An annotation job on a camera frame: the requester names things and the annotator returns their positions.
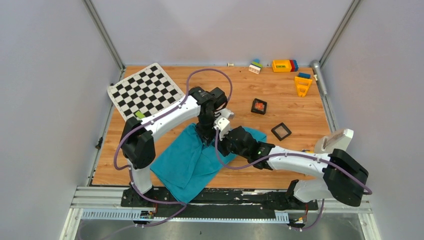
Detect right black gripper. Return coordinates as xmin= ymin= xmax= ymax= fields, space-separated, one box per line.
xmin=213 ymin=128 xmax=249 ymax=159

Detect black hinged display case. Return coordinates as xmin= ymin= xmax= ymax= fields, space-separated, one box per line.
xmin=250 ymin=98 xmax=268 ymax=115

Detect orange brooch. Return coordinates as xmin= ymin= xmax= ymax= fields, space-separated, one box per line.
xmin=254 ymin=102 xmax=265 ymax=111

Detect teal t-shirt garment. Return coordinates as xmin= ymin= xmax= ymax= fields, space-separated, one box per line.
xmin=149 ymin=123 xmax=268 ymax=204

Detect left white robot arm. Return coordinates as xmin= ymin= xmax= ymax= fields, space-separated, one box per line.
xmin=118 ymin=86 xmax=235 ymax=207

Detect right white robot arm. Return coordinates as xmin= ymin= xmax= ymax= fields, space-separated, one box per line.
xmin=214 ymin=126 xmax=373 ymax=209

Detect black square display case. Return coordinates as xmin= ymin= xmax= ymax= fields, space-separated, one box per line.
xmin=271 ymin=122 xmax=292 ymax=141

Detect white green blue block stack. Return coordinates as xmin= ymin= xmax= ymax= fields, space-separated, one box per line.
xmin=248 ymin=58 xmax=263 ymax=75

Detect black white checkerboard mat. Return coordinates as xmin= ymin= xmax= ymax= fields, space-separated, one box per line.
xmin=107 ymin=63 xmax=185 ymax=121

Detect lime green block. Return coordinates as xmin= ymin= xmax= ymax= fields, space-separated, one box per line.
xmin=134 ymin=111 xmax=145 ymax=119

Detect yellow toy box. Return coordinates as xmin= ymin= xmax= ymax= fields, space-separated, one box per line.
xmin=271 ymin=59 xmax=292 ymax=73

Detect yellow triangular toy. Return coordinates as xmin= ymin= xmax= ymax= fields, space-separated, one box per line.
xmin=294 ymin=76 xmax=313 ymax=97

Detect red blue block pair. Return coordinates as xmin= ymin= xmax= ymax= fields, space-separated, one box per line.
xmin=289 ymin=59 xmax=299 ymax=72

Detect blue flat block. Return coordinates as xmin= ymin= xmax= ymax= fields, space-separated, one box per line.
xmin=297 ymin=72 xmax=311 ymax=79

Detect white tilted device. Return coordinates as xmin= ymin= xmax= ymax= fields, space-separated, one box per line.
xmin=313 ymin=128 xmax=354 ymax=154

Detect grey metal cylinder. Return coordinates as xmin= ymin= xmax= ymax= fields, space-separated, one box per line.
xmin=310 ymin=60 xmax=328 ymax=96

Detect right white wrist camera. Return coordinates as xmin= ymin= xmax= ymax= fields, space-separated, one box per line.
xmin=214 ymin=117 xmax=231 ymax=140

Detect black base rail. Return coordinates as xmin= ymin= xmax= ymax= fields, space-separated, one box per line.
xmin=120 ymin=187 xmax=319 ymax=217

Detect white slotted cable duct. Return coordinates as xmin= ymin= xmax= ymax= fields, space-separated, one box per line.
xmin=80 ymin=208 xmax=290 ymax=224

